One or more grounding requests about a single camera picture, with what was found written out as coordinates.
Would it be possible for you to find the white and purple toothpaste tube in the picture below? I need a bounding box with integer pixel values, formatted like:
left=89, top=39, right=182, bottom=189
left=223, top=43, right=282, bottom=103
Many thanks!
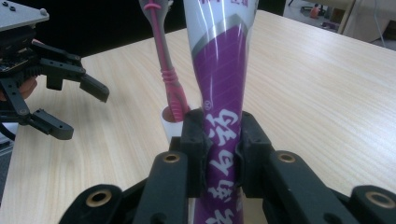
left=182, top=0, right=260, bottom=224

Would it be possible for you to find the pink toothbrush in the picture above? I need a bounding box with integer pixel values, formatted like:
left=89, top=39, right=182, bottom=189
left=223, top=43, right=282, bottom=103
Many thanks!
left=138, top=0, right=191, bottom=123

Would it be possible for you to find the white cup with handle holder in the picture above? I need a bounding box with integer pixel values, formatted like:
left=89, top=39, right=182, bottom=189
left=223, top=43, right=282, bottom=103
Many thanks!
left=161, top=106, right=189, bottom=145

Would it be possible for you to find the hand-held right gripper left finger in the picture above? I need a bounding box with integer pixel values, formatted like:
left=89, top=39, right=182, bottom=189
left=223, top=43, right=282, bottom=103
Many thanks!
left=134, top=108, right=213, bottom=224

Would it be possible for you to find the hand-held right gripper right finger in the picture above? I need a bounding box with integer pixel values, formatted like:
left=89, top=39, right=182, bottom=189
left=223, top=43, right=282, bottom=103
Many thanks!
left=236, top=112, right=359, bottom=224

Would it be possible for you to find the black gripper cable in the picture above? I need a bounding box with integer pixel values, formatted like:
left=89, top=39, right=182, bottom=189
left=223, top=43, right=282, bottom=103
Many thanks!
left=0, top=121, right=17, bottom=142

